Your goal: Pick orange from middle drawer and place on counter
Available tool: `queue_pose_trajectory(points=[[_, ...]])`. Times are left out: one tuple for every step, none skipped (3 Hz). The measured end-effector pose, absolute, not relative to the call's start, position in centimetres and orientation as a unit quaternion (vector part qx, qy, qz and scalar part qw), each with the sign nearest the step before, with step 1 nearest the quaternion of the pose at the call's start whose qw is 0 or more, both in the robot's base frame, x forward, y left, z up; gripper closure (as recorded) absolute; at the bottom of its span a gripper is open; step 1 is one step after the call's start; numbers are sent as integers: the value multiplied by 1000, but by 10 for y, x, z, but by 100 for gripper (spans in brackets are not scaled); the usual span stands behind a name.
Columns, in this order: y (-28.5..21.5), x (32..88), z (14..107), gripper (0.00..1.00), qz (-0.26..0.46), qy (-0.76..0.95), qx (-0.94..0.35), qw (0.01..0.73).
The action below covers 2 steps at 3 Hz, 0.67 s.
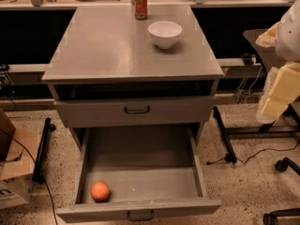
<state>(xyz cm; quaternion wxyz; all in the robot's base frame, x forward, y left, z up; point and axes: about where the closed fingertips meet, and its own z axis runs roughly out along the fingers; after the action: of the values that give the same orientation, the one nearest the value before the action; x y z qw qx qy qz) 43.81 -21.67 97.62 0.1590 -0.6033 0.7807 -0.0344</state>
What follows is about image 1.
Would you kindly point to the orange fruit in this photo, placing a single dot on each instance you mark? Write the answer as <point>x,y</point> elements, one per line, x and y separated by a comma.
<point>100,192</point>

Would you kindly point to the black left floor bar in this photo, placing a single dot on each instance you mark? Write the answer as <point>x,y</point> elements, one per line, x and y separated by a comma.
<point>49,127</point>

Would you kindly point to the open grey middle drawer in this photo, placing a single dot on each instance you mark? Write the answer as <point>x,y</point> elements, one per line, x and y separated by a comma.
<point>152,172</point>

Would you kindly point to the black caster wheel leg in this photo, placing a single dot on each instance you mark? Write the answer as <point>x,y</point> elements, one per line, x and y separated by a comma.
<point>283,164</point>

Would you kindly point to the black floor bar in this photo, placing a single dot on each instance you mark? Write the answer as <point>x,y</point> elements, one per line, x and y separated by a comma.
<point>49,127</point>
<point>230,156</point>

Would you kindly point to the black chair base bottom right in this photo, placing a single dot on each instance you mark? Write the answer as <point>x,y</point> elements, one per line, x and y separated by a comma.
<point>272,217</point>

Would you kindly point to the black right floor bar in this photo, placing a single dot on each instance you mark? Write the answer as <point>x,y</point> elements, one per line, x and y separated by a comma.
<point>230,156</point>

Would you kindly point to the white ceramic bowl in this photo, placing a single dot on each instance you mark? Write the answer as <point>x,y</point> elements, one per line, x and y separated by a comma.
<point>164,34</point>

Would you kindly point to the grey top drawer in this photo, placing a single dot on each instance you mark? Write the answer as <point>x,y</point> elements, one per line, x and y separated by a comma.
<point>134,111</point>

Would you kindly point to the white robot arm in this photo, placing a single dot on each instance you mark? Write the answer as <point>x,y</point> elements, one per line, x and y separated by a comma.
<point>288,38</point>

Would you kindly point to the dark office chair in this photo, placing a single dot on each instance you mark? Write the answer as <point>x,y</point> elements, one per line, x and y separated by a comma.
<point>269,59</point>

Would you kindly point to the brown cardboard box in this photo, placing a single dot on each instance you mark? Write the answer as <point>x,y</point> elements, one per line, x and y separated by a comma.
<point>19,149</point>

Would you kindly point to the grey drawer cabinet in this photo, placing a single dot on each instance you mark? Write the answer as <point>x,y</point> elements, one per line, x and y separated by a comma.
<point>106,53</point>

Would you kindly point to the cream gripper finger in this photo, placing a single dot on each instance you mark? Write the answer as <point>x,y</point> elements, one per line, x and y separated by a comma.
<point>268,38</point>
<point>281,88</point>

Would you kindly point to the orange soda can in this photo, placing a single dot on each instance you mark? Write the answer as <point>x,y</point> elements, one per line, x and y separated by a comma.
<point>140,9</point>

